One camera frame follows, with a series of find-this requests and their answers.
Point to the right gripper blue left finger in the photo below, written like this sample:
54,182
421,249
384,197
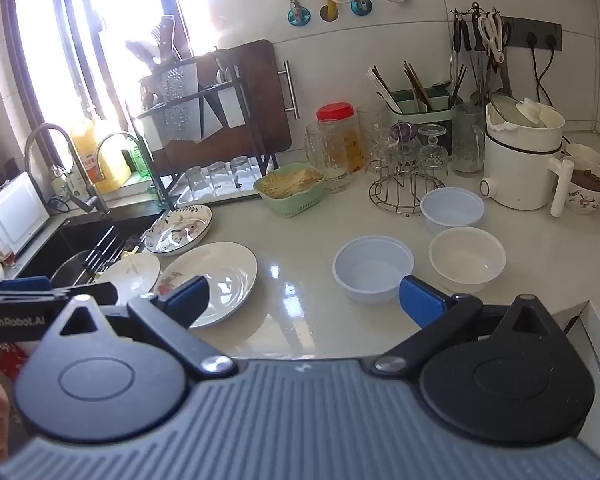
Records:
164,321

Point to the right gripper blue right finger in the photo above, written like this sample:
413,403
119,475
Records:
442,320

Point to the small white leaf plate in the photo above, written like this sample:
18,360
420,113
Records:
132,275

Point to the white ceramic bowl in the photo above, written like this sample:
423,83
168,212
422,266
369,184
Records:
467,259

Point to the white plate orange rim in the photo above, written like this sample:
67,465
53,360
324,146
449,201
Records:
230,269

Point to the translucent plastic bowl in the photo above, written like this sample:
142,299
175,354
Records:
370,269
448,208

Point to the floral patterned plate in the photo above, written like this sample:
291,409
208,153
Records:
178,231

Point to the white box by sink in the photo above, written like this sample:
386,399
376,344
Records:
22,214

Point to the upturned glass left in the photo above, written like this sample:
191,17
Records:
198,186

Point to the upturned glass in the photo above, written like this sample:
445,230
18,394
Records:
221,180
198,186
242,173

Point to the upturned glass middle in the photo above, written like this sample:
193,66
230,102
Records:
221,180

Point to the yellow detergent bottle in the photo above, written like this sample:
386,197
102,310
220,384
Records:
105,165

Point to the green dish soap bottle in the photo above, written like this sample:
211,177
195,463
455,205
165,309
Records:
138,162

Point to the upturned glass right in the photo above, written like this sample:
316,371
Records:
242,173

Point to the green basket with noodles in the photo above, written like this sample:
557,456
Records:
291,189

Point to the red lid plastic jar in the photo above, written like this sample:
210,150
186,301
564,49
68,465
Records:
340,116

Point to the tall textured glass pitcher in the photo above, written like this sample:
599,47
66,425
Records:
468,134

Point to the white electric cooker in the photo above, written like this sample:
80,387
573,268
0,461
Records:
522,169

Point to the tall clear glass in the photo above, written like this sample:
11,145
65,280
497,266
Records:
374,123

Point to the textured glass mug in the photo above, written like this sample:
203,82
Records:
326,151

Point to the black dish rack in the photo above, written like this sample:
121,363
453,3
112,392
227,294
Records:
205,124

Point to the green utensil holder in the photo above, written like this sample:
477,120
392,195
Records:
416,113

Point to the brown wooden cutting board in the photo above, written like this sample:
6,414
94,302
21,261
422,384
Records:
250,110

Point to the wire cup rack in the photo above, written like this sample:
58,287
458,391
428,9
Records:
399,188

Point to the black wall power socket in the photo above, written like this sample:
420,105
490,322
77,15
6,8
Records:
548,35

